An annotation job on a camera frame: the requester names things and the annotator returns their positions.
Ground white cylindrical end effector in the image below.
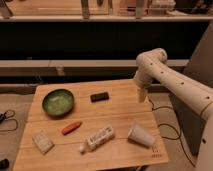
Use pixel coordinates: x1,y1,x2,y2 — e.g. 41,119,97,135
133,76,152,103

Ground black eraser block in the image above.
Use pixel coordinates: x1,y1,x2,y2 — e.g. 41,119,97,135
90,92,109,102

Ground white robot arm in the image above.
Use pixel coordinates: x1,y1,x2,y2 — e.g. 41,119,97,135
133,48,213,171

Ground white plastic bottle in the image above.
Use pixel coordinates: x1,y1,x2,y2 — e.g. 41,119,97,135
79,125,115,154

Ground orange carrot toy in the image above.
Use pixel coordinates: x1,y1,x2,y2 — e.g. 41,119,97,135
62,121,82,135

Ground green bowl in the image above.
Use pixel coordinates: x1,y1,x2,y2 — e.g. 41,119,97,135
42,89,74,117

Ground white wrapped packet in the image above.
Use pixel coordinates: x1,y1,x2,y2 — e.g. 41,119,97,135
32,131,54,155

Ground black object bottom left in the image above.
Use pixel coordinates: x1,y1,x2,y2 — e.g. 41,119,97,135
0,159,9,170

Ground black floor cable right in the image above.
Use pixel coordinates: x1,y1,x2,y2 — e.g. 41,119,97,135
148,98,198,168

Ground black cable left floor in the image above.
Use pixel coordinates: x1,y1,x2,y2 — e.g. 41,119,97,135
0,109,19,133

